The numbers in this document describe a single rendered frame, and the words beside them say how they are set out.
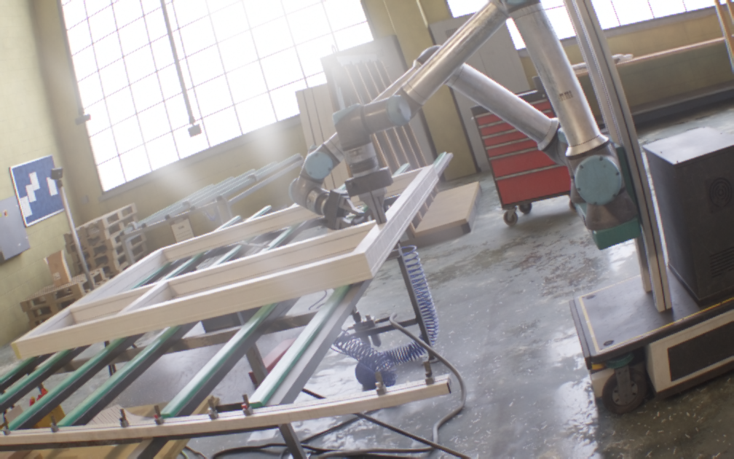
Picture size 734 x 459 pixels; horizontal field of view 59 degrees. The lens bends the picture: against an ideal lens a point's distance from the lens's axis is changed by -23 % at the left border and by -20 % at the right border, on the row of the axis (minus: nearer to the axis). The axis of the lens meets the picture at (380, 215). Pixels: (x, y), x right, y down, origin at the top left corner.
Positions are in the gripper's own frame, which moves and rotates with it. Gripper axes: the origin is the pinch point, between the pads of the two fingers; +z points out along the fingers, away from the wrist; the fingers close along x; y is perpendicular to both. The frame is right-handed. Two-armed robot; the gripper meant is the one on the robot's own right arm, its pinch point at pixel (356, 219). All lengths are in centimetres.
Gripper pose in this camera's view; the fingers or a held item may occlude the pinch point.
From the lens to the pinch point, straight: 274.8
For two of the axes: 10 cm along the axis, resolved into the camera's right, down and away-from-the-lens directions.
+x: 2.0, -9.5, -2.4
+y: -7.2, 0.2, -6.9
